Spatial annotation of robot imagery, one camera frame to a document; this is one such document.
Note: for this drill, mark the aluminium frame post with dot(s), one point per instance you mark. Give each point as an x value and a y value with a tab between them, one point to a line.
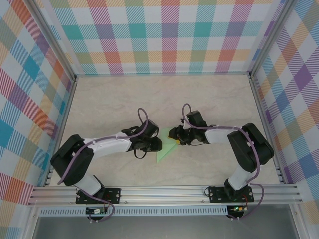
271	37
49	37

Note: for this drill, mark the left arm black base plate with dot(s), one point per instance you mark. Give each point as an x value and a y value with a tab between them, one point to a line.
113	194

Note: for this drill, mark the aluminium table edge rail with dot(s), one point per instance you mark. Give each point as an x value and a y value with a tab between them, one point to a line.
66	117
264	119

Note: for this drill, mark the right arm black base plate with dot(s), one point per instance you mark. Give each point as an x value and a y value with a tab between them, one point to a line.
214	195

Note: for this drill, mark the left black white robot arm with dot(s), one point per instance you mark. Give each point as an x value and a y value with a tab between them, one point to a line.
72	161

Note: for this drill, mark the thin aluminium table edge strip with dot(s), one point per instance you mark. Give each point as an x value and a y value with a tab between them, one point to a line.
162	74

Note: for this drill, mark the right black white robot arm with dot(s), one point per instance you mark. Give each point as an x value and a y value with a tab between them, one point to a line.
249	149

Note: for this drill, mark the wide aluminium mounting rail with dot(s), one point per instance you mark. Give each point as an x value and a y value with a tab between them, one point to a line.
162	195

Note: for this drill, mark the grey metal panel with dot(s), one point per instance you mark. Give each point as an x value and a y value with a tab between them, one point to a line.
162	227

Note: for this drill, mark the green paper sheet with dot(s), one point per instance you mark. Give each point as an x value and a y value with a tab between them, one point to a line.
165	152

